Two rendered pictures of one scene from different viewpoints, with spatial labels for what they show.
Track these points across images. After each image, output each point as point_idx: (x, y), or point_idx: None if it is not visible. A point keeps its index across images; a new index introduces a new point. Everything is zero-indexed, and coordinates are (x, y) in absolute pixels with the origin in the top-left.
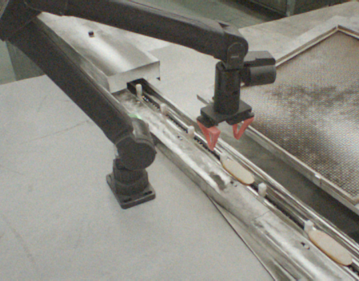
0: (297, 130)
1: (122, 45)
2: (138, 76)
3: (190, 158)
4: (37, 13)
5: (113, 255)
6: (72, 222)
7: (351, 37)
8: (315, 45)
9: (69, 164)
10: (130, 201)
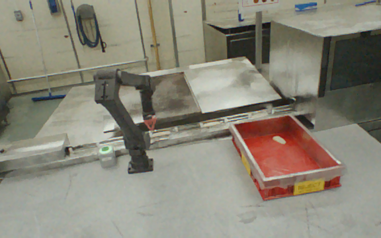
0: (157, 112)
1: (32, 142)
2: (65, 145)
3: None
4: (120, 84)
5: (178, 176)
6: (148, 187)
7: None
8: None
9: (103, 185)
10: (151, 166)
